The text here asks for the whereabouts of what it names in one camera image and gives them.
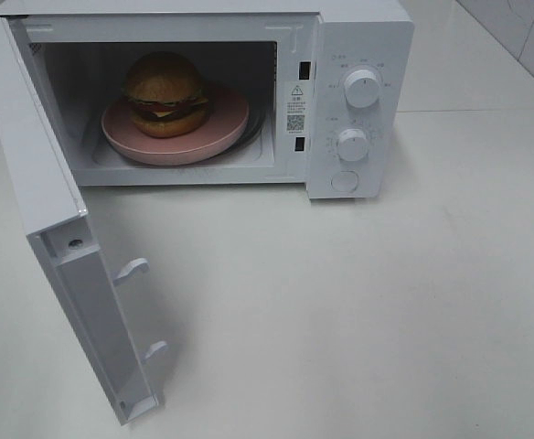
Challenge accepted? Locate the white microwave oven body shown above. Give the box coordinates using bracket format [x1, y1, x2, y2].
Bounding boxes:
[0, 1, 414, 198]

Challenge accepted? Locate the upper white power knob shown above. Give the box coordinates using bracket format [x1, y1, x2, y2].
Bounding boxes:
[343, 66, 381, 109]

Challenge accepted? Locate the glass microwave turntable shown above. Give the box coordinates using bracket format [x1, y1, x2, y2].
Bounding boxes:
[221, 107, 265, 155]

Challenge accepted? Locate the pink round plate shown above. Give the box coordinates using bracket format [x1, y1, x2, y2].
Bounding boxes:
[101, 85, 250, 166]

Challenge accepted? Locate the lower white timer knob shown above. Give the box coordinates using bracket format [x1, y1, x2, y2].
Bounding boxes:
[336, 128, 369, 162]

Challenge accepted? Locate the round white door button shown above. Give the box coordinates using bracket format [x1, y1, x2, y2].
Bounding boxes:
[331, 171, 359, 192]

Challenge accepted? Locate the white microwave door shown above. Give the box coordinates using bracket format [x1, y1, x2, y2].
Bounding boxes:
[0, 17, 161, 424]

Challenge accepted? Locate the white warning sticker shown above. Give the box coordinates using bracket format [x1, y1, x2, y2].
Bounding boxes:
[284, 81, 310, 134]

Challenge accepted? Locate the burger with lettuce and tomato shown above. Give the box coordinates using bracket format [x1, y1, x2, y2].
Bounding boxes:
[123, 51, 209, 138]

